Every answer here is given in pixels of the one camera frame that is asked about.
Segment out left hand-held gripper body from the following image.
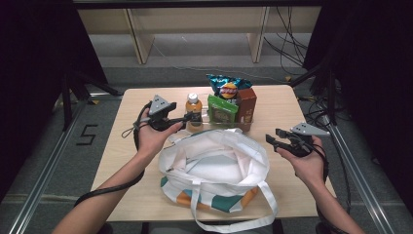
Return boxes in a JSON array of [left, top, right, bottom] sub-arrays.
[[148, 94, 178, 132]]

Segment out brown carton box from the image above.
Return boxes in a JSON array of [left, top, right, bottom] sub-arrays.
[[236, 87, 258, 133]]

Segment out black hanging cables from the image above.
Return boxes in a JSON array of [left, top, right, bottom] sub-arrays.
[[263, 6, 310, 76]]

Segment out orange juice bottle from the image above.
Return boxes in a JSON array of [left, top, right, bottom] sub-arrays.
[[184, 93, 204, 133]]

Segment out clear plastic tray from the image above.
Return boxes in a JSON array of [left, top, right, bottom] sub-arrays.
[[183, 93, 254, 133]]

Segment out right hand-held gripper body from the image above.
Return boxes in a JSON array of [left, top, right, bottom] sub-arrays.
[[286, 122, 331, 159]]

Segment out blue potato chips bag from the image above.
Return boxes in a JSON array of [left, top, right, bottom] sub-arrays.
[[206, 73, 253, 100]]

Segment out person's right hand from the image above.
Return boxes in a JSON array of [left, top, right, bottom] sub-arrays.
[[276, 136, 325, 189]]

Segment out green seaweed snack packet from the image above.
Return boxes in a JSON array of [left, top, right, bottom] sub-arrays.
[[206, 94, 240, 125]]

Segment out black curtain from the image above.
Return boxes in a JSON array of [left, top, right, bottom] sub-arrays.
[[0, 0, 108, 203], [303, 0, 413, 206]]

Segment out beige wooden desk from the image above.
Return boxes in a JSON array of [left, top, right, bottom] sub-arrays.
[[77, 6, 322, 65]]

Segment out right hand-held gripper cable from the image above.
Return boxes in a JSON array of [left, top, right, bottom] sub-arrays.
[[308, 142, 354, 234]]

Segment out person's left hand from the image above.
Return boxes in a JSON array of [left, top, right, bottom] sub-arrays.
[[135, 109, 184, 160]]

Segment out black floor cables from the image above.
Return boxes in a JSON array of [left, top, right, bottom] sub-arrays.
[[298, 94, 335, 130]]

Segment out white tote bag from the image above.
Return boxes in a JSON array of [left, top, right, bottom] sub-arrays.
[[158, 127, 280, 234]]

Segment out black metal stand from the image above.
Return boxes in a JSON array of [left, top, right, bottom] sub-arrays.
[[61, 69, 124, 131], [289, 62, 339, 126]]

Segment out aluminium floor rail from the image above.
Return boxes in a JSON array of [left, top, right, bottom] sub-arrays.
[[8, 100, 92, 234], [330, 125, 395, 234]]

